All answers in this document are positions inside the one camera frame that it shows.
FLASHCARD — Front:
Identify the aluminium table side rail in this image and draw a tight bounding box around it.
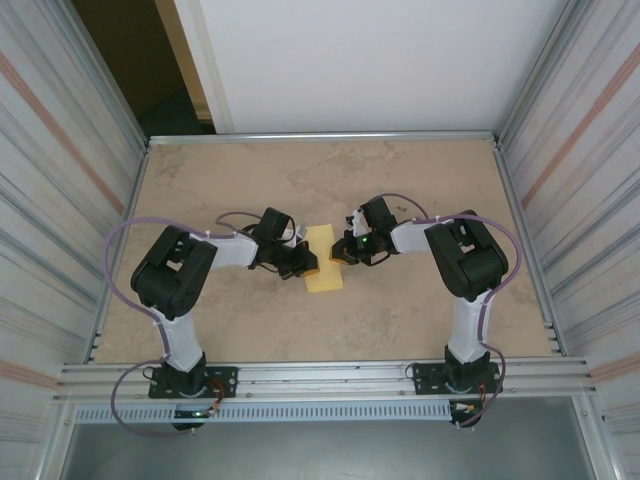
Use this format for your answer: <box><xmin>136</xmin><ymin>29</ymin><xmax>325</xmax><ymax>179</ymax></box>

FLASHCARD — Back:
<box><xmin>89</xmin><ymin>142</ymin><xmax>151</xmax><ymax>364</ymax></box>
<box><xmin>492</xmin><ymin>142</ymin><xmax>569</xmax><ymax>357</ymax></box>

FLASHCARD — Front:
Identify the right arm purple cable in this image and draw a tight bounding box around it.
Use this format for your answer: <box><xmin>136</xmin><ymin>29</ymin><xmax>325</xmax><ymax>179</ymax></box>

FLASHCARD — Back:
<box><xmin>372</xmin><ymin>192</ymin><xmax>524</xmax><ymax>430</ymax></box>

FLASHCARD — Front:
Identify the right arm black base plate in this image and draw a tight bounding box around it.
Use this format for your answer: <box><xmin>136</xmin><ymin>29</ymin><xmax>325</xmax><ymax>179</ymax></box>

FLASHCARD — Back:
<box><xmin>412</xmin><ymin>362</ymin><xmax>503</xmax><ymax>396</ymax></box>

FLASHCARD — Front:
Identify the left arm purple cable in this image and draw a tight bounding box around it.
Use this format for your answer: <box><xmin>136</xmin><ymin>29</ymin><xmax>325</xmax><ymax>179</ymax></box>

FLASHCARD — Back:
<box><xmin>105</xmin><ymin>211</ymin><xmax>261</xmax><ymax>439</ymax></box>

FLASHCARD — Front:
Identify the wide aluminium mounting rail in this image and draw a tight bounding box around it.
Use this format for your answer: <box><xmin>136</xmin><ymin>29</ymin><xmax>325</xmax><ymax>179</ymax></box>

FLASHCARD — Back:
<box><xmin>52</xmin><ymin>355</ymin><xmax>599</xmax><ymax>402</ymax></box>

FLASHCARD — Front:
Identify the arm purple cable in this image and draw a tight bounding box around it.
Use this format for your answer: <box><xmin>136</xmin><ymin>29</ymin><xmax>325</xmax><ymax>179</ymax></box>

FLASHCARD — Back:
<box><xmin>372</xmin><ymin>192</ymin><xmax>524</xmax><ymax>430</ymax></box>
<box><xmin>105</xmin><ymin>211</ymin><xmax>261</xmax><ymax>439</ymax></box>

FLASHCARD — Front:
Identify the beige door frame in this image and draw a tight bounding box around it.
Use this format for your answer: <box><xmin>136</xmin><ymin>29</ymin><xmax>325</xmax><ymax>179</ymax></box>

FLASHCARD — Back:
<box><xmin>153</xmin><ymin>0</ymin><xmax>224</xmax><ymax>135</ymax></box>

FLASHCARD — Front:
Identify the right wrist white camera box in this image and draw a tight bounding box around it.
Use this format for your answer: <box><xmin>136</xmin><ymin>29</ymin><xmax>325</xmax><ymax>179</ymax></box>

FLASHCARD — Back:
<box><xmin>346</xmin><ymin>209</ymin><xmax>370</xmax><ymax>237</ymax></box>

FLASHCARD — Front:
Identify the thin aluminium table rail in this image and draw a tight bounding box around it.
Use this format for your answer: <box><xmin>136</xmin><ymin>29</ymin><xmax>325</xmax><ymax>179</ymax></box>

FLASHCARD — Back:
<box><xmin>148</xmin><ymin>130</ymin><xmax>501</xmax><ymax>147</ymax></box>

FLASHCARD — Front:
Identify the yellow square paper sheet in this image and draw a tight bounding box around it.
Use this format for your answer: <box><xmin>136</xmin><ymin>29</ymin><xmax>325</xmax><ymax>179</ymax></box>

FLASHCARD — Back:
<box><xmin>303</xmin><ymin>223</ymin><xmax>346</xmax><ymax>295</ymax></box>

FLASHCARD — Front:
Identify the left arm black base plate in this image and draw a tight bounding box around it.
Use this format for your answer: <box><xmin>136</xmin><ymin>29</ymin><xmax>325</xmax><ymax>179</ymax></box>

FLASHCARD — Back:
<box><xmin>148</xmin><ymin>366</ymin><xmax>239</xmax><ymax>400</ymax></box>

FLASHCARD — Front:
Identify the aluminium corner post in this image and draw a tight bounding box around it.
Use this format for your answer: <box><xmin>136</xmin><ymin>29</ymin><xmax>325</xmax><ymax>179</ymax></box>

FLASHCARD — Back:
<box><xmin>499</xmin><ymin>0</ymin><xmax>589</xmax><ymax>141</ymax></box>
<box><xmin>59</xmin><ymin>0</ymin><xmax>151</xmax><ymax>151</ymax></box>

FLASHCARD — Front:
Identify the grey slotted cable duct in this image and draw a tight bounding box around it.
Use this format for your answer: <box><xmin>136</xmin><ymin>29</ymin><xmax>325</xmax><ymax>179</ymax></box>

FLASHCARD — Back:
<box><xmin>73</xmin><ymin>402</ymin><xmax>454</xmax><ymax>424</ymax></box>

